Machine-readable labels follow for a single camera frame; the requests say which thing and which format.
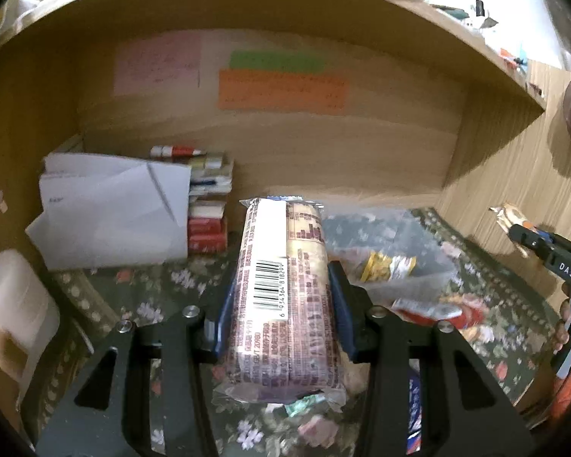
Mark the wooden desk hutch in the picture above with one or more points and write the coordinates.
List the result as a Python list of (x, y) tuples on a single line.
[(314, 152)]

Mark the person's right hand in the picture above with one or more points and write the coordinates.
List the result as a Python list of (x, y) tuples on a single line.
[(562, 328)]

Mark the green paper note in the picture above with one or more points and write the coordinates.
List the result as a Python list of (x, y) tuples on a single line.
[(276, 61)]

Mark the pink paper note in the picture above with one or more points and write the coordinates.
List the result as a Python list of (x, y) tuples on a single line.
[(157, 62)]

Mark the floral tablecloth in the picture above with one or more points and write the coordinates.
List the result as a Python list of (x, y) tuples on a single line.
[(471, 271)]

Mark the white folded papers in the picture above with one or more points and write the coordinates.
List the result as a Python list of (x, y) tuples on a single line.
[(109, 209)]

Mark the red white glue tube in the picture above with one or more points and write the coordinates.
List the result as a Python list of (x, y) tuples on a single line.
[(176, 151)]

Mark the blue white snack packet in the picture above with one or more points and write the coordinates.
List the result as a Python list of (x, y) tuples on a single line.
[(415, 414)]

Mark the orange paper note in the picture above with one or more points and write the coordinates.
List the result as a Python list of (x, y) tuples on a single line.
[(280, 90)]

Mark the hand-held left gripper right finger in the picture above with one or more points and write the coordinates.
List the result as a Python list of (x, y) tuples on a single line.
[(342, 314)]

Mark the yellow snack packet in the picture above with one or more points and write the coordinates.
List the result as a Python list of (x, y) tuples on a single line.
[(385, 266)]

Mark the stack of small books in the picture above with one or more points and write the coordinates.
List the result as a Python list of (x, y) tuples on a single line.
[(209, 214)]

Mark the clear plastic box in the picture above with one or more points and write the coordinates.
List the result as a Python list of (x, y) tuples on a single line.
[(409, 243)]

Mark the white orange snack wrapper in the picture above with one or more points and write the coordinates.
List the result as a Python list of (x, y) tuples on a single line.
[(511, 221)]

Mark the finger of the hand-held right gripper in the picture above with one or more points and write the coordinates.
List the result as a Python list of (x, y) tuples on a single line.
[(568, 243), (559, 266)]

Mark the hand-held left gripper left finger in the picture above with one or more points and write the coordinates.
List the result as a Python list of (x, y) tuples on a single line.
[(221, 314)]

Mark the red snack packet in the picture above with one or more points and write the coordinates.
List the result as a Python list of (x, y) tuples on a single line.
[(437, 314)]

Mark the purple biscuit packet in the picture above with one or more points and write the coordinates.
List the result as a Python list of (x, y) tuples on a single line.
[(280, 304)]

